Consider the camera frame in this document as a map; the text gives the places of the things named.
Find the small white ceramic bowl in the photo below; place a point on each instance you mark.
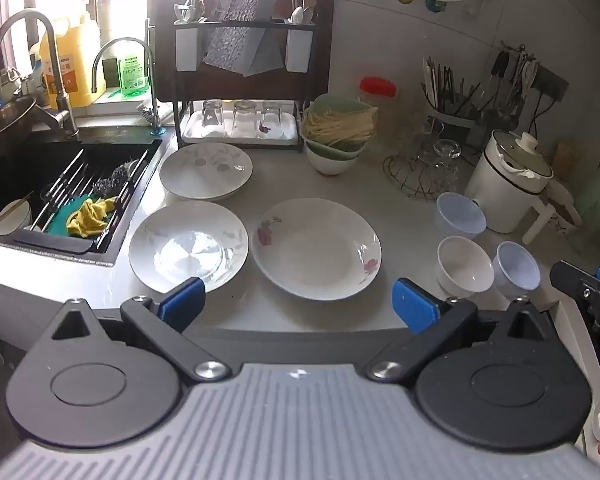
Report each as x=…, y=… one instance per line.
x=462, y=270

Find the white plate grey floral print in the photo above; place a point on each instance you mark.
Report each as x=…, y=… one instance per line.
x=205, y=180

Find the clear glass with red print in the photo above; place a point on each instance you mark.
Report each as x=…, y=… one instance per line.
x=271, y=117

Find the small tan box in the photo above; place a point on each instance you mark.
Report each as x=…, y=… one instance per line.
x=564, y=155

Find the yellow cloth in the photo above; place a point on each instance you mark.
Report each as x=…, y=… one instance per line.
x=90, y=217

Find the white electric cooking pot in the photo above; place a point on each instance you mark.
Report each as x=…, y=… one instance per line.
x=500, y=195

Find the steel wool scrubber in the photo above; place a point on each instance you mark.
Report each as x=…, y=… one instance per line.
x=112, y=180

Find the clear jar with red lid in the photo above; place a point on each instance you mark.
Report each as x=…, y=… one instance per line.
x=377, y=87

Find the white bowl with chopsticks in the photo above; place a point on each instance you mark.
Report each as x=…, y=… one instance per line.
x=12, y=220

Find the hanging kitchen utensils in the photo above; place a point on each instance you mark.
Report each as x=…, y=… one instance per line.
x=512, y=85

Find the yellow oil jug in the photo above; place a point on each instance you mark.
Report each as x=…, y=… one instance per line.
x=77, y=65

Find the large white bowl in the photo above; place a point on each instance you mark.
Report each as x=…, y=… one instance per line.
x=330, y=165

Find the white cutlery cup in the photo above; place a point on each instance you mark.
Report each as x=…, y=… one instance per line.
x=186, y=47
x=299, y=50

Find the clear drinking glass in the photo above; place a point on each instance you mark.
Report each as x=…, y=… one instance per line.
x=212, y=112
x=244, y=115

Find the tall steel faucet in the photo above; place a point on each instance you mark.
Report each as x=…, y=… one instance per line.
x=55, y=75

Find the teal sink mat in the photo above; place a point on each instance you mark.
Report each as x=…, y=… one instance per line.
x=57, y=222

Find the roll-up sink drain rack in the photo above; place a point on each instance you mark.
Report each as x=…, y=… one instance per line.
x=62, y=180

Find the small steel faucet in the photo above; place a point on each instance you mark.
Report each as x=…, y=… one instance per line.
x=150, y=90

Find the green detergent bottle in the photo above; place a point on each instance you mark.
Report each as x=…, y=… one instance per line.
x=131, y=72

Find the bundle of chopsticks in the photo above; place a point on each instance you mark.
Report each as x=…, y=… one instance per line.
x=447, y=85

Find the dark brown dish rack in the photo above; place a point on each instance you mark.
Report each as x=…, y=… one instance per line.
x=165, y=60

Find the white utensil holder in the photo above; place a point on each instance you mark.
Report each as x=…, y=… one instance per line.
x=452, y=122

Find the white plate red flower print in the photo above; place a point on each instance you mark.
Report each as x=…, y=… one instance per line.
x=315, y=255

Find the pale blue plastic bowl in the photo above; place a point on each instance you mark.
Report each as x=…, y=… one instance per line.
x=460, y=217
x=520, y=267

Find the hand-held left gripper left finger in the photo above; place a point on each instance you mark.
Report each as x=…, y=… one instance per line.
x=182, y=302

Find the white plate grey leaf print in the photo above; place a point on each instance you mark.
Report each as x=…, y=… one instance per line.
x=150, y=255

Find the dry noodles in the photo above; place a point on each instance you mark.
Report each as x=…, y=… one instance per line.
x=335, y=127

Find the dark wok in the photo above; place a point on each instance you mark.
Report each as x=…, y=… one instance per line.
x=5, y=122

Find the drinking glasses on tray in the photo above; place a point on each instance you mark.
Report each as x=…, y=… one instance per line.
x=200, y=132

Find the black kitchen sink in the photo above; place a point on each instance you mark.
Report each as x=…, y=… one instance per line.
x=10, y=180

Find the green plastic colander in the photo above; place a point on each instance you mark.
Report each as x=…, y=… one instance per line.
x=345, y=102

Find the grey textured cutting board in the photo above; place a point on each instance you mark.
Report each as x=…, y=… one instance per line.
x=240, y=35

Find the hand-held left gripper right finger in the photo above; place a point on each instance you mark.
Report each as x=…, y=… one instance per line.
x=412, y=305

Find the clear glass cup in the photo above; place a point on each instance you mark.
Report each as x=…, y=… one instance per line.
x=447, y=157

